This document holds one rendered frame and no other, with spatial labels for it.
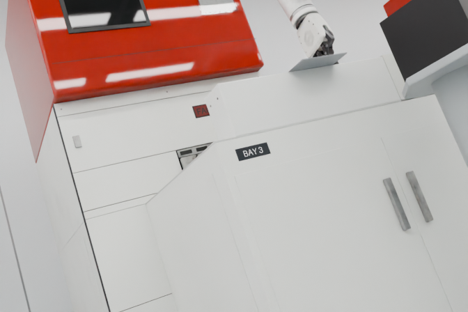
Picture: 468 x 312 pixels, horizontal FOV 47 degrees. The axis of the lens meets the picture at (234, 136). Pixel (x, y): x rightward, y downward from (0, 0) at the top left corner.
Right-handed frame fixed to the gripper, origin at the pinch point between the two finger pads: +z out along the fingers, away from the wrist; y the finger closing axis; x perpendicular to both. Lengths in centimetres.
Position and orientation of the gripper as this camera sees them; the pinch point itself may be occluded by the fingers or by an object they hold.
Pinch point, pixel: (331, 62)
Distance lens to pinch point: 158.5
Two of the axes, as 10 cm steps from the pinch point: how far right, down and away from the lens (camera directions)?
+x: 8.6, -1.9, 4.7
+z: 4.0, 8.3, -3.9
